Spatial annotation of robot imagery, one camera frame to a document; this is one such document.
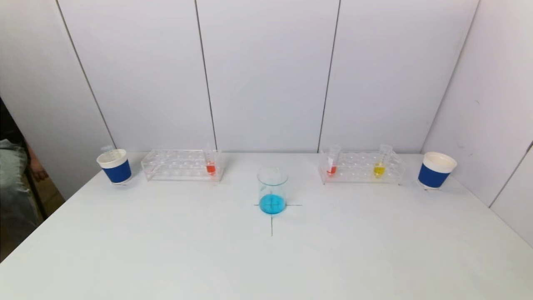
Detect black metal stand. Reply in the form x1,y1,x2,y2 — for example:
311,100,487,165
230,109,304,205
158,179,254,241
21,140,49,220

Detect clear acrylic test tube rack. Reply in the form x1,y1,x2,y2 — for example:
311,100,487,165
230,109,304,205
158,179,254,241
319,150,407,186
141,149,224,183

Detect yellow pigment test tube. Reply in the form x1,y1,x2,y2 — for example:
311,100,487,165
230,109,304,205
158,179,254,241
373,144,394,179

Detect blue white paper cup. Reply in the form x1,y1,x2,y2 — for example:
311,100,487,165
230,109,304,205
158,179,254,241
418,152,458,191
97,149,132,185

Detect person bare forearm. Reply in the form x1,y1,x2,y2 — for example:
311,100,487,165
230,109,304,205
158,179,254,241
27,144,49,182

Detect clear glass beaker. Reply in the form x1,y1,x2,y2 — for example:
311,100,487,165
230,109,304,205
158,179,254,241
257,167,289,216

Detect red pigment test tube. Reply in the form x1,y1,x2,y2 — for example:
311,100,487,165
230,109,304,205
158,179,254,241
326,144,342,177
204,145,217,176

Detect person in grey clothing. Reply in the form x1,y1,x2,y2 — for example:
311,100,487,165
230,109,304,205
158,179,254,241
0,139,42,251

